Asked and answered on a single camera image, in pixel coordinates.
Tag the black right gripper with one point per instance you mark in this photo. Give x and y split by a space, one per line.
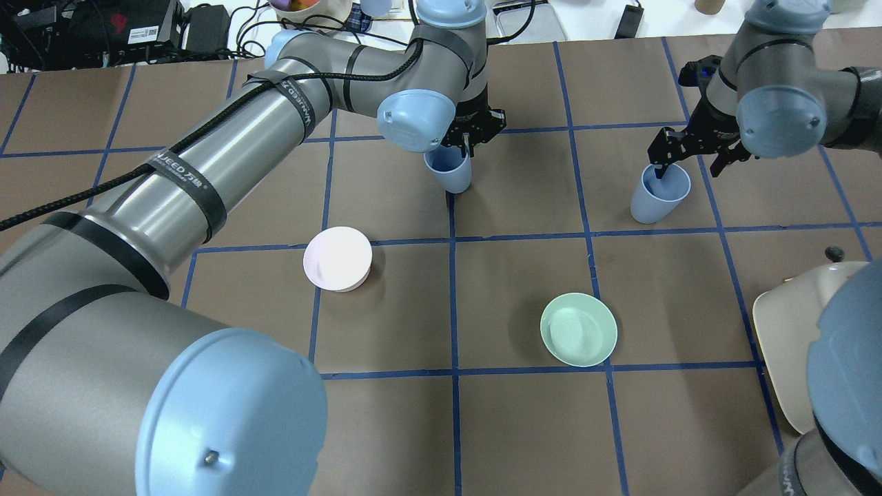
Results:
711 124

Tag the black power adapter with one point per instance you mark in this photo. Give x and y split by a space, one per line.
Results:
629 22

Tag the green bowl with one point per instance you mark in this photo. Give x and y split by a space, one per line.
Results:
579 330

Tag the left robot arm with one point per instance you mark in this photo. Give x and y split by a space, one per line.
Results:
108 388

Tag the blue cup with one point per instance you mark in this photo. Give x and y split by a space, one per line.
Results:
654 198
451 167

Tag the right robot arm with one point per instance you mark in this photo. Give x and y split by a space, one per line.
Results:
767 98

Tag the grey kitchen scale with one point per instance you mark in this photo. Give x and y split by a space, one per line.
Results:
528 21

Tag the pink bowl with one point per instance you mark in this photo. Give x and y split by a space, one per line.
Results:
338 259

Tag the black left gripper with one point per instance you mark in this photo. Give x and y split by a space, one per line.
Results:
474 117

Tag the cream toaster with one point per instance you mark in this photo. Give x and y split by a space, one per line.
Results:
785 344

